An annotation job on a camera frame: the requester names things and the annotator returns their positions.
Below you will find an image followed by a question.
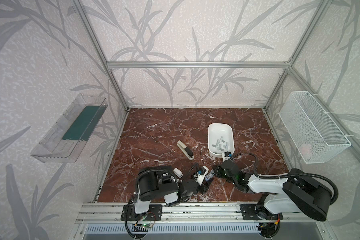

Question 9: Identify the grey white large stapler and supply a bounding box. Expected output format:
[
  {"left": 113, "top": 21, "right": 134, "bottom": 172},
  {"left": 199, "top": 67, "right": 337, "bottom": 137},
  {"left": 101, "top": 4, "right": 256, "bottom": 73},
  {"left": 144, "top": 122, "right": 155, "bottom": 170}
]
[{"left": 177, "top": 141, "right": 194, "bottom": 160}]

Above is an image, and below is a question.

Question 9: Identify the small white stapler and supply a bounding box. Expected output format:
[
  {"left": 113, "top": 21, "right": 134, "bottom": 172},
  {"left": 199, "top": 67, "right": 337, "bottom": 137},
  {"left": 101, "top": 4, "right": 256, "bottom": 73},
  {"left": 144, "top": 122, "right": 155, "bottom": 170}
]
[{"left": 173, "top": 168, "right": 183, "bottom": 179}]

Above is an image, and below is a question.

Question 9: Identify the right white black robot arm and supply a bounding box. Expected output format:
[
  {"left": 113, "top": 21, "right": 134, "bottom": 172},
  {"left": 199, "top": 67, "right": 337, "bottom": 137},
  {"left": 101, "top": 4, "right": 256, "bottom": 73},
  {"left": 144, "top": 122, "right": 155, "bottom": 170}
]
[{"left": 213, "top": 159, "right": 339, "bottom": 222}]

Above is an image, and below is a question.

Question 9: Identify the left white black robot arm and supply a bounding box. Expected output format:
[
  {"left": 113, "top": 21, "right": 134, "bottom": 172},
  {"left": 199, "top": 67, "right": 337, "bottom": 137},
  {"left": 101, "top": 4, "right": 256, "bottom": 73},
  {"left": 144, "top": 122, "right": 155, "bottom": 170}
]
[{"left": 131, "top": 163, "right": 214, "bottom": 216}]

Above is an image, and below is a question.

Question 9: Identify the white plastic tray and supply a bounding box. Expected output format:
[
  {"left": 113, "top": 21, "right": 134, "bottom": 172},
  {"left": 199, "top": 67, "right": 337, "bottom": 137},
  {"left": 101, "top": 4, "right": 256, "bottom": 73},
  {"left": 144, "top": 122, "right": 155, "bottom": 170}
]
[{"left": 208, "top": 123, "right": 235, "bottom": 158}]

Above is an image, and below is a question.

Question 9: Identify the green circuit board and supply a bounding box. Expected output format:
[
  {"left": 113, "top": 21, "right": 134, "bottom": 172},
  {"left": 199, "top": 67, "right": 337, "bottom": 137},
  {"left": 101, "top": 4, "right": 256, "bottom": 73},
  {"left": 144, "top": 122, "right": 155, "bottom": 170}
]
[{"left": 134, "top": 223, "right": 155, "bottom": 232}]

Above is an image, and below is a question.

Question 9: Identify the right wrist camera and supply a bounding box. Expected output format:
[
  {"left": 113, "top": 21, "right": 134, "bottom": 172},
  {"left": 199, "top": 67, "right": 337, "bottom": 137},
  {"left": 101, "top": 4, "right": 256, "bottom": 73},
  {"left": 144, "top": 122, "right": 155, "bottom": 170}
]
[{"left": 222, "top": 152, "right": 233, "bottom": 161}]

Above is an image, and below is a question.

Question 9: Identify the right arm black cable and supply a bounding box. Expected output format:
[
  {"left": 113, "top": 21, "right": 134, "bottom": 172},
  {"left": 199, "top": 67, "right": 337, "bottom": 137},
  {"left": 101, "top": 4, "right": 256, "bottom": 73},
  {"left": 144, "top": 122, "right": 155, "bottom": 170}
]
[{"left": 230, "top": 152, "right": 339, "bottom": 205}]

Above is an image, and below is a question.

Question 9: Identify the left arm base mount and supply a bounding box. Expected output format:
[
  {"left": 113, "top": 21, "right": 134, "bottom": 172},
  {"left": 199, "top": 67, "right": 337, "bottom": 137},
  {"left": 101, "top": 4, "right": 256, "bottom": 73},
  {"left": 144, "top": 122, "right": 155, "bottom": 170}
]
[{"left": 121, "top": 204, "right": 163, "bottom": 222}]

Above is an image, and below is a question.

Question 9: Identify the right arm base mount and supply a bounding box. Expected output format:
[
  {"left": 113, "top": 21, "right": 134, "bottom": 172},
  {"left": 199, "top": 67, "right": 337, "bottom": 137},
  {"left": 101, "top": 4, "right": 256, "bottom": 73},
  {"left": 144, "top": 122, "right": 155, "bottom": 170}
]
[{"left": 240, "top": 204, "right": 283, "bottom": 222}]

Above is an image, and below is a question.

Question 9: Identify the aluminium front rail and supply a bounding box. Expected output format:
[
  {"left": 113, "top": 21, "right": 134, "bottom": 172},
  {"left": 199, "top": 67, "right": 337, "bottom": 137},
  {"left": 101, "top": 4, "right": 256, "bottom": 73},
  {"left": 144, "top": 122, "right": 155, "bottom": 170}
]
[{"left": 74, "top": 202, "right": 328, "bottom": 224}]

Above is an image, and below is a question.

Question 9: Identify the white wire mesh basket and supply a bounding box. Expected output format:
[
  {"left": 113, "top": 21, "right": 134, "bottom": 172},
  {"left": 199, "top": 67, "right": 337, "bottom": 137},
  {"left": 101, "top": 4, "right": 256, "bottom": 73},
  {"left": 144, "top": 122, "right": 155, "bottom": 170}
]
[{"left": 279, "top": 91, "right": 352, "bottom": 164}]

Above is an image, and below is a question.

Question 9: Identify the clear wall shelf green mat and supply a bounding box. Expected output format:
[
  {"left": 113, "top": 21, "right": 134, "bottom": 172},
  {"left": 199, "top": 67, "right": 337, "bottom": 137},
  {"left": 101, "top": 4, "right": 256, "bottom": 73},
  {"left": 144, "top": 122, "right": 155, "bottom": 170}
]
[{"left": 31, "top": 94, "right": 108, "bottom": 163}]

